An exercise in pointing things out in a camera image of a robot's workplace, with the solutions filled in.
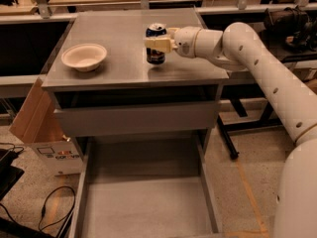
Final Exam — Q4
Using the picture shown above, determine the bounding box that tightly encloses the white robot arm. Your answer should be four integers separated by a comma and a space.
145, 22, 317, 238

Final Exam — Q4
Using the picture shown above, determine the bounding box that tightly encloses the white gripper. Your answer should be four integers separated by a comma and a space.
145, 27, 201, 59

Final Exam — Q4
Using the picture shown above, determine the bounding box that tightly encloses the white paper bowl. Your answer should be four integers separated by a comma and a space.
61, 44, 107, 72

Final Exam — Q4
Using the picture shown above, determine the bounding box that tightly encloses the black cable on floor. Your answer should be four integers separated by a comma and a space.
38, 185, 77, 234

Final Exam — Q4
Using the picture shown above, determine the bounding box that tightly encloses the grey top drawer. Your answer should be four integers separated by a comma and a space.
54, 101, 219, 137

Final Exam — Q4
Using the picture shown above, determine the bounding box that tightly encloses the grey drawer cabinet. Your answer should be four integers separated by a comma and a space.
42, 7, 230, 157

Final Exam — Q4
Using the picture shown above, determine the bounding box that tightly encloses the black side table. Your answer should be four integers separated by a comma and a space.
216, 21, 317, 161

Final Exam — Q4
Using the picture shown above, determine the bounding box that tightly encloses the cardboard box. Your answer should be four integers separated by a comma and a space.
9, 78, 83, 176

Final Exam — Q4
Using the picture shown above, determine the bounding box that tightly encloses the dark bag on table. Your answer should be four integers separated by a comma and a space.
264, 7, 317, 51

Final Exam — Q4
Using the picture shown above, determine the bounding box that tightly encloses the grey open middle drawer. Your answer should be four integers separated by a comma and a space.
69, 136, 224, 238

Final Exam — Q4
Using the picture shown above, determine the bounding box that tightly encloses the blue pepsi can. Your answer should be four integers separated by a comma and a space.
146, 23, 166, 64

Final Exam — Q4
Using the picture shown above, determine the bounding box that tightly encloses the black equipment at left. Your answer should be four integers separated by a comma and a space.
0, 149, 24, 200

